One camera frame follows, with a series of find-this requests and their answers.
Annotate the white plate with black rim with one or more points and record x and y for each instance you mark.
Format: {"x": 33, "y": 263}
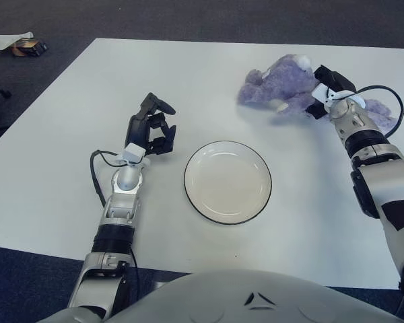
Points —
{"x": 227, "y": 183}

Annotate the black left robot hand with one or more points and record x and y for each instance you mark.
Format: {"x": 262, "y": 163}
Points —
{"x": 136, "y": 129}

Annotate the grey robot torso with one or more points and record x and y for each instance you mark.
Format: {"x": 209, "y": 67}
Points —
{"x": 205, "y": 296}

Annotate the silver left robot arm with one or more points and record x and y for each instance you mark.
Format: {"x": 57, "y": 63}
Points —
{"x": 121, "y": 208}

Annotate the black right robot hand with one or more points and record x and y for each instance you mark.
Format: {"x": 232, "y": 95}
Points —
{"x": 336, "y": 80}

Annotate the purple plush doll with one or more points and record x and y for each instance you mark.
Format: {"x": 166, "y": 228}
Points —
{"x": 283, "y": 84}

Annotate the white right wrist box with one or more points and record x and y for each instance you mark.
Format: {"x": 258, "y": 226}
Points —
{"x": 321, "y": 93}

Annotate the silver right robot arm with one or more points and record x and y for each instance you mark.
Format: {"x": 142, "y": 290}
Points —
{"x": 384, "y": 175}

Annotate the crumpled white paper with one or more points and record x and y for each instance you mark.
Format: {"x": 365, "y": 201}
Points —
{"x": 5, "y": 41}

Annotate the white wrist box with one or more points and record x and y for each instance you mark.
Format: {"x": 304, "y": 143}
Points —
{"x": 321, "y": 93}
{"x": 133, "y": 153}

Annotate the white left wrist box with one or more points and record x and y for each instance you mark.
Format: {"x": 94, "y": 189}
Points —
{"x": 133, "y": 153}

